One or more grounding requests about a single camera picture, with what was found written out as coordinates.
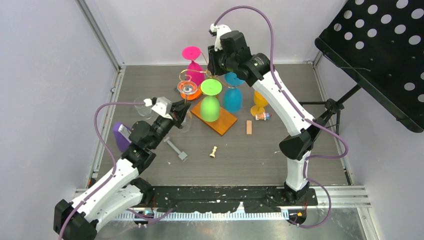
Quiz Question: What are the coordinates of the orange plastic U-shaped toy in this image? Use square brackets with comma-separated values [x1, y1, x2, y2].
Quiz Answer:
[180, 89, 203, 101]

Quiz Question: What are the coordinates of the white chess piece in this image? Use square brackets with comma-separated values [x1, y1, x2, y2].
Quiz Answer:
[209, 146, 218, 158]

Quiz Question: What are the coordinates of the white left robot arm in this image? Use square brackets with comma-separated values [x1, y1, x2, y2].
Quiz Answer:
[53, 97, 191, 240]

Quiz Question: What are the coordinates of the black music stand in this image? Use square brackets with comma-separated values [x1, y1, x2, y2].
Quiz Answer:
[314, 0, 424, 133]

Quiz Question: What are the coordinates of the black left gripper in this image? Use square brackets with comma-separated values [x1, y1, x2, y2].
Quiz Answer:
[149, 100, 190, 150]

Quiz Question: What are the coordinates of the blue plastic wine glass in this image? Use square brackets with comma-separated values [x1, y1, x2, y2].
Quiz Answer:
[223, 72, 245, 113]

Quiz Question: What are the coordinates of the clear glass tumbler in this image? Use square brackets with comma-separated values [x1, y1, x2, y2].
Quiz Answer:
[133, 96, 153, 120]

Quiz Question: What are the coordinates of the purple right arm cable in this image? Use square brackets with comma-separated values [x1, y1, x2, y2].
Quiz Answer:
[213, 5, 349, 230]

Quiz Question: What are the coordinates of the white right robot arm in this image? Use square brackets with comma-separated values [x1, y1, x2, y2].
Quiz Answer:
[207, 25, 320, 205]

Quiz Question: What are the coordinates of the gold rack with wooden base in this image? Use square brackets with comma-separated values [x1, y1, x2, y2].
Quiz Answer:
[179, 49, 239, 137]

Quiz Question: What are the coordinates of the green plastic wine glass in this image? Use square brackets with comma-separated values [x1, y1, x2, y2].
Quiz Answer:
[200, 78, 222, 122]

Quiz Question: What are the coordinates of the yellow plastic wine glass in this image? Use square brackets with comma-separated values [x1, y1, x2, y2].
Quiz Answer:
[250, 90, 269, 116]

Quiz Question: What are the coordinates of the clear stemmed wine glass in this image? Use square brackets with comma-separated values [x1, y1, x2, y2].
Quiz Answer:
[176, 80, 198, 133]

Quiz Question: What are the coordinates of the pink plastic wine glass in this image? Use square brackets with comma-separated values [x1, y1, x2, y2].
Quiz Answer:
[182, 46, 205, 87]

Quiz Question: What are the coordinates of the grey metal T-shaped part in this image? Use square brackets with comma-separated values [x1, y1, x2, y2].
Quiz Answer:
[163, 137, 188, 162]

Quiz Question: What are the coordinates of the small wooden block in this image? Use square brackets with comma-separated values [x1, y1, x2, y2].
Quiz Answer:
[246, 120, 253, 135]

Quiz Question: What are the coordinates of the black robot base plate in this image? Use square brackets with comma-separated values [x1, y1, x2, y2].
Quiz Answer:
[137, 185, 318, 214]

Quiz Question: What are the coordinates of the small colourful toy figure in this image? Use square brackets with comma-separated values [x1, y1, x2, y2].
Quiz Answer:
[255, 112, 272, 121]

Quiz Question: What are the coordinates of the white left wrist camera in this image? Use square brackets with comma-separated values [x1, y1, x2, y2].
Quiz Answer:
[142, 97, 172, 119]

